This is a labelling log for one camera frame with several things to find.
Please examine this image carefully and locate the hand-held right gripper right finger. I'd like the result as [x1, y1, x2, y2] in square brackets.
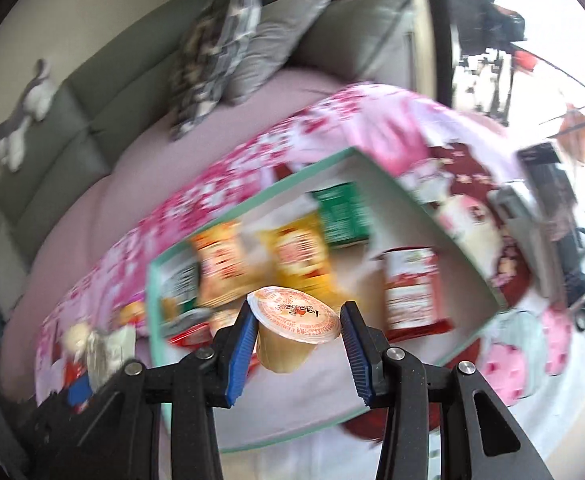
[340, 301, 553, 480]

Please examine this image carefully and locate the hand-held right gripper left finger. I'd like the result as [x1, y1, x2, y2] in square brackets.
[85, 301, 260, 480]

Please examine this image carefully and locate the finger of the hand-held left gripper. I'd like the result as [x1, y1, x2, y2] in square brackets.
[65, 362, 96, 411]

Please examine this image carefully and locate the yellow jelly cup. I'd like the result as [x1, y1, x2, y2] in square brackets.
[247, 285, 343, 375]

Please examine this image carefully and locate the red and white snack packet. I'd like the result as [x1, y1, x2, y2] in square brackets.
[375, 246, 451, 332]

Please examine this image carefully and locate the green-rimmed white box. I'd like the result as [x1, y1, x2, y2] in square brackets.
[146, 146, 508, 453]

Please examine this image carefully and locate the green and white snack packet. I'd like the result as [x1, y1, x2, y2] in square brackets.
[158, 259, 202, 322]

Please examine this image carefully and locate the clear orange-yellow snack bag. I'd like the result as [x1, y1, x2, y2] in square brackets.
[190, 221, 260, 308]

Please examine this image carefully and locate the yellow packet with red label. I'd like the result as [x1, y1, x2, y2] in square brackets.
[255, 212, 336, 293]

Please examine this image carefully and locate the pale green snack packet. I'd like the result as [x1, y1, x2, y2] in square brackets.
[86, 327, 139, 392]

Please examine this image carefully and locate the dark green snack packet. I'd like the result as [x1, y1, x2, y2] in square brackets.
[315, 182, 376, 250]

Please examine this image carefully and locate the white pillow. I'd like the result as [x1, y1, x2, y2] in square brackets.
[0, 217, 40, 311]

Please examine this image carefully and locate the pink bed sheet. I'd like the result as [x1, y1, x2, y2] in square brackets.
[0, 67, 363, 401]

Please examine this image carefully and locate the pink cartoon printed blanket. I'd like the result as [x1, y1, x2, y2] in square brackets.
[35, 82, 585, 480]

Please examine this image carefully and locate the grey-green padded headboard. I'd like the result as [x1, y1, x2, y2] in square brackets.
[0, 0, 416, 311]

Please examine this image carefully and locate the grey and white plush toy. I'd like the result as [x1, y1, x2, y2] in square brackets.
[0, 59, 59, 172]

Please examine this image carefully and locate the dark patterned pillow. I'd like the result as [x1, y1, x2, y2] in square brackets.
[167, 0, 263, 141]

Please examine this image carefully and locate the orange cloth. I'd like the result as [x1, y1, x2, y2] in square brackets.
[561, 104, 585, 166]

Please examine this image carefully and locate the plain grey pillow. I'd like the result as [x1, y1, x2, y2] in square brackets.
[225, 0, 341, 106]

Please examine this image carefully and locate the black rack outside window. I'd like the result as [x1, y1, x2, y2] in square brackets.
[447, 0, 538, 126]

